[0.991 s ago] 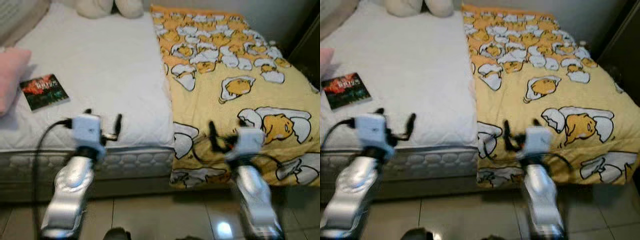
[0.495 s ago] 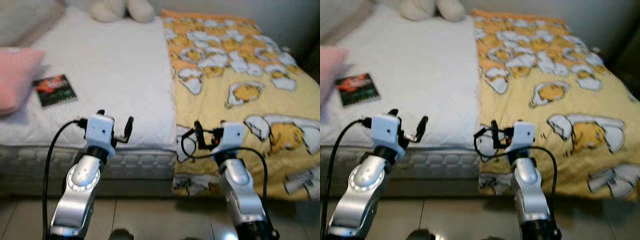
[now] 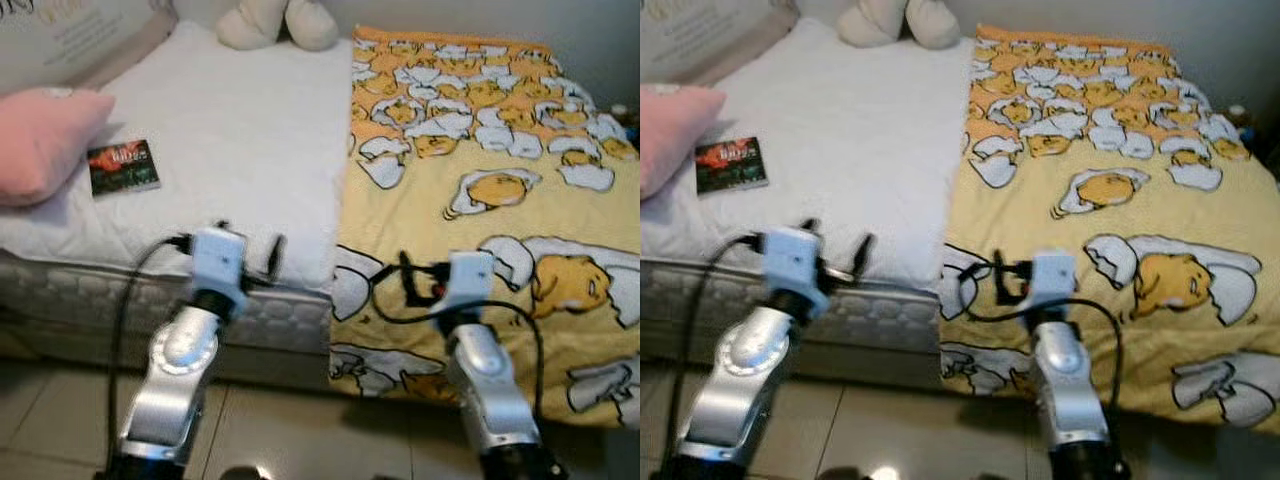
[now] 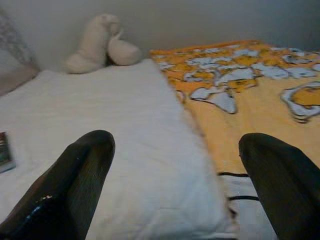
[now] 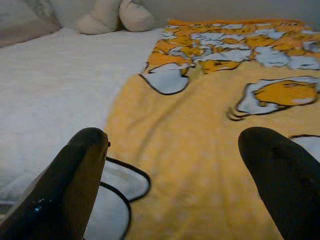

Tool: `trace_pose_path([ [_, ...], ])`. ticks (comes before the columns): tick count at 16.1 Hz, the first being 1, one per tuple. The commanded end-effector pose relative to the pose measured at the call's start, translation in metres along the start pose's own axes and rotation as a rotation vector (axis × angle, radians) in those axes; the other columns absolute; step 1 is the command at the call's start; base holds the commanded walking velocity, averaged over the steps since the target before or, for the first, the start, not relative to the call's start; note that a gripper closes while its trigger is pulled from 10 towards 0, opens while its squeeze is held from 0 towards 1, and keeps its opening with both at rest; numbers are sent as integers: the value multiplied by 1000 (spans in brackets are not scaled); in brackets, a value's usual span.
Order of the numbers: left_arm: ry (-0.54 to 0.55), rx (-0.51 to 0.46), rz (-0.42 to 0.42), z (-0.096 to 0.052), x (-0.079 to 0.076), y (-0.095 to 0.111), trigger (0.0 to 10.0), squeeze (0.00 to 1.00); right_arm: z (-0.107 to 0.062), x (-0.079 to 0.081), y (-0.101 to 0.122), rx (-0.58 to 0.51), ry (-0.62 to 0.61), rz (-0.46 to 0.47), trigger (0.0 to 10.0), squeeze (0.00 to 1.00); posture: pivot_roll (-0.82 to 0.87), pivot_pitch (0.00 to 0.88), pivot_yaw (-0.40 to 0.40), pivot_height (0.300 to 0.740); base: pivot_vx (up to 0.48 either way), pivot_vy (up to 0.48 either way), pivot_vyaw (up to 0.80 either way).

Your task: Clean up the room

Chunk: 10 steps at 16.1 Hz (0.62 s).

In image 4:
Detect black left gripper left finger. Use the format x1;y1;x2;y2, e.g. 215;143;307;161
0;129;116;240

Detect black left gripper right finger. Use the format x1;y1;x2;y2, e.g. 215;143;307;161
238;132;320;240

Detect dark red green book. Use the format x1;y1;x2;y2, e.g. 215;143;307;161
0;131;17;174

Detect yellow cartoon egg blanket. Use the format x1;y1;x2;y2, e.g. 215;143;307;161
149;39;320;240

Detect white quilted mattress pad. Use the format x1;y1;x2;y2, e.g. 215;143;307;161
0;58;236;240

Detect grey floral printed headboard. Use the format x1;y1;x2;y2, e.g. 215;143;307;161
0;9;41;97

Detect beige folded bolster pillow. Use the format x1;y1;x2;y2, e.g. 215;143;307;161
63;14;143;75

